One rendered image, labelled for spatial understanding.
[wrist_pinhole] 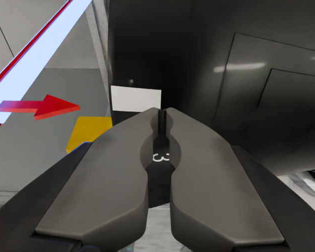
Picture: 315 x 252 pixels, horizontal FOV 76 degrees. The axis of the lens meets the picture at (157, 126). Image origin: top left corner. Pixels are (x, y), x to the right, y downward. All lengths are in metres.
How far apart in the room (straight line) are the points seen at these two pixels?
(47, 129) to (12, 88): 1.01
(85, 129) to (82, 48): 1.16
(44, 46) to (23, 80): 0.05
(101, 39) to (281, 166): 0.42
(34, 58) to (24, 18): 1.40
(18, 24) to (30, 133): 0.74
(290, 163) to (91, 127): 0.35
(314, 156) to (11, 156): 1.14
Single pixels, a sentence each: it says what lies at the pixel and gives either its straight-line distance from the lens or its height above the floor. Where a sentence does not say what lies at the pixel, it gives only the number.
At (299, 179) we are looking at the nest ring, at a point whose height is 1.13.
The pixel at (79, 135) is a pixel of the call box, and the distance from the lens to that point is 0.44.
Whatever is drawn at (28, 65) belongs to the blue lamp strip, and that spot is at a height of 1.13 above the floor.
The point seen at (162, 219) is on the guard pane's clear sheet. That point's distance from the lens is 0.85.
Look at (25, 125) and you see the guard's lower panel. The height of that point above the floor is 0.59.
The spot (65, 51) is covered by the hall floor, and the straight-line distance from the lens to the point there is 1.61.
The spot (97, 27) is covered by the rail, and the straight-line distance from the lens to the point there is 0.48.
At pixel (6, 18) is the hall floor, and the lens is 1.68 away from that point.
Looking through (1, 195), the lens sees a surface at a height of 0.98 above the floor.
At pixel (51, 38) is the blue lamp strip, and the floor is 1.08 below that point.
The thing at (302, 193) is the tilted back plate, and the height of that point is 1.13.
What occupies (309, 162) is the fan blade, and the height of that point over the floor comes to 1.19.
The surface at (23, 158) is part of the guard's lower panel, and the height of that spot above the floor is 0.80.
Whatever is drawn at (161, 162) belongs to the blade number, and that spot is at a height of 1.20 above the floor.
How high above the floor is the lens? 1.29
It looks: 41 degrees down
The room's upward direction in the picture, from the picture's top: 178 degrees counter-clockwise
